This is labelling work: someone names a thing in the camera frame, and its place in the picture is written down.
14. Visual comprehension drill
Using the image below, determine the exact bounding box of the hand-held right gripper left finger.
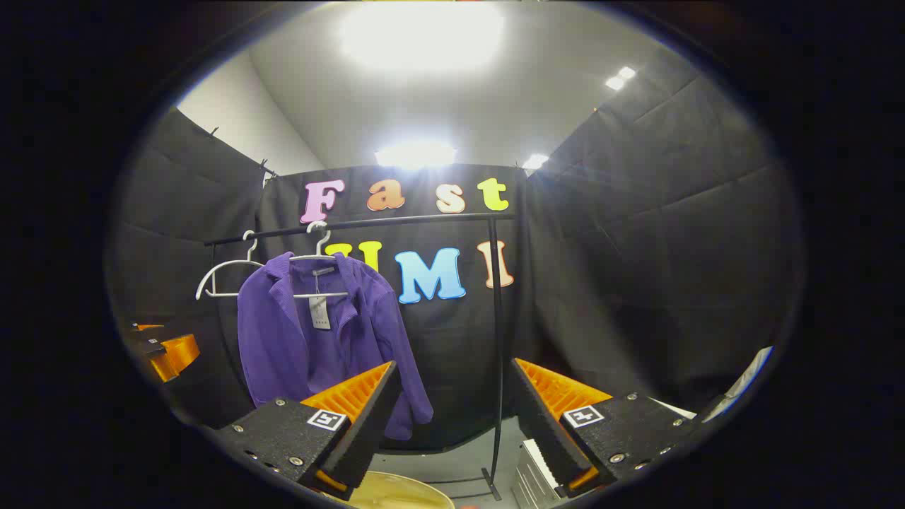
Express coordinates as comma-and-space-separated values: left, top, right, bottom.
212, 361, 402, 501

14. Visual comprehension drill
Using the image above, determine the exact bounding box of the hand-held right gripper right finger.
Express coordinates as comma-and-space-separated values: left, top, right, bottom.
510, 358, 697, 499

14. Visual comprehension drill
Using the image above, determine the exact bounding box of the beige laundry hamper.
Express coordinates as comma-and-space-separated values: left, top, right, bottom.
345, 470, 457, 509

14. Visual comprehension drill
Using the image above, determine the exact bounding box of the purple ribbed jacket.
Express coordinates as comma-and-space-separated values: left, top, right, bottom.
237, 251, 434, 441

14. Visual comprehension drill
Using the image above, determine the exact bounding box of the white plastic hanger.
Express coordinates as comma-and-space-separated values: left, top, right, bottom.
288, 221, 351, 300
195, 230, 266, 301

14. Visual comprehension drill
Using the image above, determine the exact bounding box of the black clothes rack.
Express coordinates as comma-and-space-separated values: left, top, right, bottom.
204, 212, 517, 503

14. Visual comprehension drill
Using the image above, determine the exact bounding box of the black backdrop cloth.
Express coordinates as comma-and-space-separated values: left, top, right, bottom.
106, 49, 803, 453

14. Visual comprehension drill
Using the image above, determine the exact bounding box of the white blue sheet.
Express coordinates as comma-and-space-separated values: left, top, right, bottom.
700, 345, 774, 423

